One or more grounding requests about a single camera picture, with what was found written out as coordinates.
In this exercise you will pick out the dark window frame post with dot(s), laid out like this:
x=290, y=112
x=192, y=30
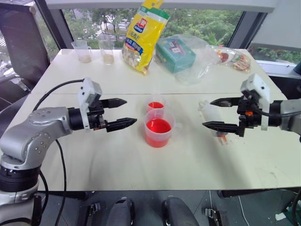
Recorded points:
x=56, y=26
x=247, y=29

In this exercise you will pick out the yellow snack bag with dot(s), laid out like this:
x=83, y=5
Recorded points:
x=141, y=40

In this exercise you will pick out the clear bag of red snacks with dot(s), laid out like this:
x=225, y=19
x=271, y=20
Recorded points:
x=237, y=60

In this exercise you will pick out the clear tall plastic cup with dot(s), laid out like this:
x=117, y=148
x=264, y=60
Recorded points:
x=107, y=54

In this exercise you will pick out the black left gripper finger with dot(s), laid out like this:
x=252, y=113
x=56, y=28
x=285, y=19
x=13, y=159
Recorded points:
x=122, y=123
x=115, y=102

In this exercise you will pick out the black office chair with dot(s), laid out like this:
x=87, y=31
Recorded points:
x=21, y=47

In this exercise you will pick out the clear plastic tube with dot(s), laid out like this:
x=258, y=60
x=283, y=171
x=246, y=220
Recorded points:
x=211, y=113

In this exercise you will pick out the large cup red liquid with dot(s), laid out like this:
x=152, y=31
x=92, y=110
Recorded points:
x=158, y=131

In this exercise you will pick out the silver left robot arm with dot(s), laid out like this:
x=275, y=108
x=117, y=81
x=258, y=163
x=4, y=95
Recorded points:
x=35, y=131

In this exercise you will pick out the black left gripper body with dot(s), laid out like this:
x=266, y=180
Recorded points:
x=96, y=115

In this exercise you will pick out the green cardboard box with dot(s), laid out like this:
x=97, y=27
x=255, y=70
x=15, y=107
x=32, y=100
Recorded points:
x=176, y=56

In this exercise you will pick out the dark rounded shape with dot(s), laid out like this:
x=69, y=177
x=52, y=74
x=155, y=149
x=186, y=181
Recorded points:
x=177, y=213
x=122, y=213

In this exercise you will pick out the white paper scrap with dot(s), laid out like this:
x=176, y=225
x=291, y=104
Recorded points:
x=280, y=216

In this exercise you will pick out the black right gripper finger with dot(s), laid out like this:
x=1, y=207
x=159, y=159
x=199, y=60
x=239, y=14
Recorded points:
x=223, y=127
x=229, y=102

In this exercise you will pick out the black table frame bar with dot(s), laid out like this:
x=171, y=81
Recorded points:
x=254, y=192
x=68, y=195

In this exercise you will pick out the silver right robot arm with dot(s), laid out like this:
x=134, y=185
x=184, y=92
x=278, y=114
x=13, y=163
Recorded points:
x=290, y=123

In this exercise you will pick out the green box in plastic bag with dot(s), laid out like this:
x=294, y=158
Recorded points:
x=202, y=66

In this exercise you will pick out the small cup red liquid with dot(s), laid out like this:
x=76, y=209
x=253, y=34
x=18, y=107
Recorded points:
x=155, y=105

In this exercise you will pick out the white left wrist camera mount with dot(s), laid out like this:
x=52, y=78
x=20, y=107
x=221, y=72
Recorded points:
x=85, y=90

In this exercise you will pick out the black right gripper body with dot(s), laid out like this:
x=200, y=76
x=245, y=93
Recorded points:
x=247, y=120

